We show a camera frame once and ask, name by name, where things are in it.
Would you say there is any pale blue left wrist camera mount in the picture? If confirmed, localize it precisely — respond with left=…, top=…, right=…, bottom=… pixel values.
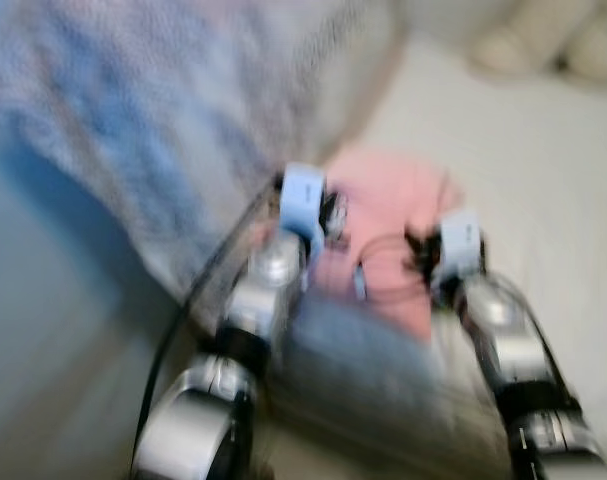
left=280, top=163, right=327, bottom=241

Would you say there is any pale blue wrist camera mount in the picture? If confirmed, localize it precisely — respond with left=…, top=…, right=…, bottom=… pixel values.
left=280, top=163, right=327, bottom=241
left=438, top=212, right=484, bottom=281

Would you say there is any pale blue right wrist camera mount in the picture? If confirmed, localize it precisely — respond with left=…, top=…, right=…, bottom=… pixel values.
left=438, top=212, right=484, bottom=281

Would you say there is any pink shirt with dark print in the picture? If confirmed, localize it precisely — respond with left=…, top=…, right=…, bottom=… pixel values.
left=308, top=148, right=464, bottom=341

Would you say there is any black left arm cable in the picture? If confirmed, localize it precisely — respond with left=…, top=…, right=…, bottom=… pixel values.
left=133, top=180, right=284, bottom=461

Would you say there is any white bed mattress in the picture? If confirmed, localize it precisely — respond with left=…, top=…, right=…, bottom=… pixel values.
left=353, top=40, right=607, bottom=471

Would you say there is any beige plush toy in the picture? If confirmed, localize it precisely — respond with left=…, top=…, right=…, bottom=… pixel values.
left=468, top=0, right=607, bottom=83

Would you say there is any light blue denim garment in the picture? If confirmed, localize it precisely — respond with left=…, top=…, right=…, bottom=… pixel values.
left=263, top=295, right=504, bottom=451

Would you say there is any patterned padded bed headboard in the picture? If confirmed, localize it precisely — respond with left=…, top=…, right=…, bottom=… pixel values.
left=0, top=0, right=409, bottom=301

